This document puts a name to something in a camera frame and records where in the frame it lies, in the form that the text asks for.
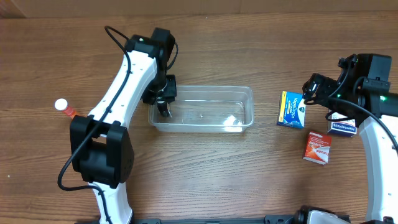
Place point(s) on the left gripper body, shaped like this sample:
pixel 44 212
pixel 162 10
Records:
pixel 162 98

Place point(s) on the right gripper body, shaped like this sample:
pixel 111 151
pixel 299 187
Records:
pixel 315 88

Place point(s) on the dark bottle white cap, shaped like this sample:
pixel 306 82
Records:
pixel 163 108

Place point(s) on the blue yellow VapoDrops box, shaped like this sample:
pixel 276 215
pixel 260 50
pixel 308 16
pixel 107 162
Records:
pixel 291 110

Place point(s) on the white blue Hansaplast box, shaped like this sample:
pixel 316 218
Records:
pixel 340 125

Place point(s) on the red white small box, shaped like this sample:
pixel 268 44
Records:
pixel 318 148

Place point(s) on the orange tube white cap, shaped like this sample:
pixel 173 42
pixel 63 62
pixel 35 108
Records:
pixel 62 105

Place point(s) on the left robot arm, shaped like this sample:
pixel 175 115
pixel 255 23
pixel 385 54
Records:
pixel 102 156

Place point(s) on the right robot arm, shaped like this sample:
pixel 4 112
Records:
pixel 361 93

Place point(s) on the clear plastic container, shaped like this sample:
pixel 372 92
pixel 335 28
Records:
pixel 207 109

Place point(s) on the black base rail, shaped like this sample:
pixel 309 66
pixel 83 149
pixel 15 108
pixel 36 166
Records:
pixel 304 215

